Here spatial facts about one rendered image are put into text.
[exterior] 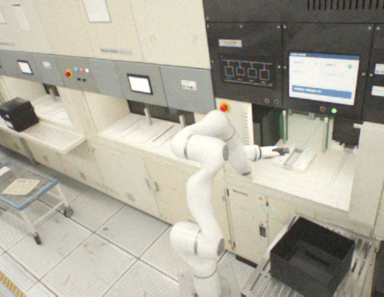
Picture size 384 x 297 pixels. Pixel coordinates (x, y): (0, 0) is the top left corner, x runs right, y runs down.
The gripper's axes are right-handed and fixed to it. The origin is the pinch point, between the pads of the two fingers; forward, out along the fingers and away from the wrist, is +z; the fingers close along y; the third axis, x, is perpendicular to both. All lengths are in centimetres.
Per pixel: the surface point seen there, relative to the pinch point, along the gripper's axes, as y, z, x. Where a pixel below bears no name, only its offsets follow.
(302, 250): -3, 4, -51
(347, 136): -14, 56, 10
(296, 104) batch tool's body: 22.1, -2.9, 18.0
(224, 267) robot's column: -16, -35, -55
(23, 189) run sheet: -187, -161, 14
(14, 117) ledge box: -190, -170, 86
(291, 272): 13, -14, -57
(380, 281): 29, 17, -63
